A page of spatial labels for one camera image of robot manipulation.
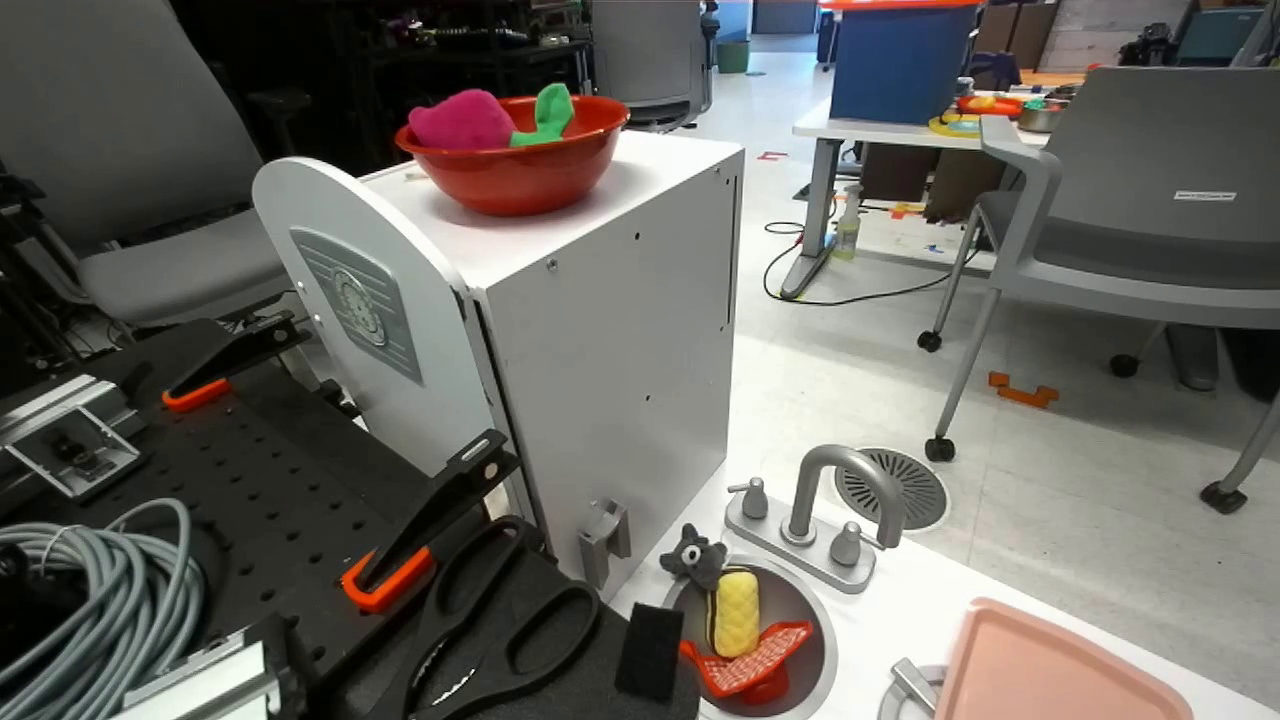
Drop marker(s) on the pink beetroot plushie green leaves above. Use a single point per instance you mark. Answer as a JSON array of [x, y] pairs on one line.
[[463, 120]]

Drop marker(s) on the red plastic bowl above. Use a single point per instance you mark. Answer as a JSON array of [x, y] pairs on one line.
[[534, 180]]

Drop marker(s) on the white toy kitchen cabinet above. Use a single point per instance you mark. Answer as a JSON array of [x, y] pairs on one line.
[[601, 335]]

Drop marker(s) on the small black cat toy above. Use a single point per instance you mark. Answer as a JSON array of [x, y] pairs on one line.
[[692, 554]]

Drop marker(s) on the small clear spray bottle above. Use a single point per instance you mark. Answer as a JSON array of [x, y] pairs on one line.
[[845, 231]]

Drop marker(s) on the grey toy faucet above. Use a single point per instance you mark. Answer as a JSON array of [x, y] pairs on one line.
[[802, 546]]

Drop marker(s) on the yellow toy sponge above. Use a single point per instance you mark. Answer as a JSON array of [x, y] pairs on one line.
[[733, 612]]

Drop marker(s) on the small black foam block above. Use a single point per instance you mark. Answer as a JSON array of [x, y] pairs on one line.
[[651, 653]]

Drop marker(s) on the grey office chair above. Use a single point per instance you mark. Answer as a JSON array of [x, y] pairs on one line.
[[1174, 201], [646, 55], [123, 120]]

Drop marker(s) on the grey round mesh strainer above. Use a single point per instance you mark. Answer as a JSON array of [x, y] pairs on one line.
[[921, 495]]

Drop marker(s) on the green waste bin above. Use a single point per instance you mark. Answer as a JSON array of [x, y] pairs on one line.
[[733, 55]]

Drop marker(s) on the white table grey legs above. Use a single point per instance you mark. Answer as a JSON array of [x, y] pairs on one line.
[[866, 130]]

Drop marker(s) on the red ribbed toy scrubber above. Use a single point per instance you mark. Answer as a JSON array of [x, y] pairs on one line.
[[747, 675]]

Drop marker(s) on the brown cardboard box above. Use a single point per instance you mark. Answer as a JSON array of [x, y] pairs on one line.
[[934, 180]]

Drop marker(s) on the white toy kitchen counter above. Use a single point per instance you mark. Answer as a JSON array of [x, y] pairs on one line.
[[921, 601]]

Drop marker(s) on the black scissors red pivot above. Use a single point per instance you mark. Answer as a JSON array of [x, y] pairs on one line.
[[447, 682]]

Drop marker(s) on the small orange floor piece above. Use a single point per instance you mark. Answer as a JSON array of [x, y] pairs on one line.
[[1022, 395]]

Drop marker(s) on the blue storage bin red lid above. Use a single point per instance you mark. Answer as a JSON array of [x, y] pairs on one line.
[[901, 65]]

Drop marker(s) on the black perforated breadboard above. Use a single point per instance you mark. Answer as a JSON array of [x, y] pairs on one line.
[[264, 495]]

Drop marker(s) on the small orange yellow toys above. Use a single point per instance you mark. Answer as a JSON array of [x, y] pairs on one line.
[[984, 107]]

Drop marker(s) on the pink plastic tray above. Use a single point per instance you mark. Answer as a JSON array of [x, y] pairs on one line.
[[1041, 675]]

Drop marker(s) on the aluminium extrusion bar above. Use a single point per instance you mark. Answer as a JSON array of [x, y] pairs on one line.
[[200, 682]]

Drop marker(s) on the teal monitor screen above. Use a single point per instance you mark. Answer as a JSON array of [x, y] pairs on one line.
[[1212, 37]]

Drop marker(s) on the silver metal mounting bracket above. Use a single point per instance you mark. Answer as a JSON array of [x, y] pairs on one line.
[[72, 452]]

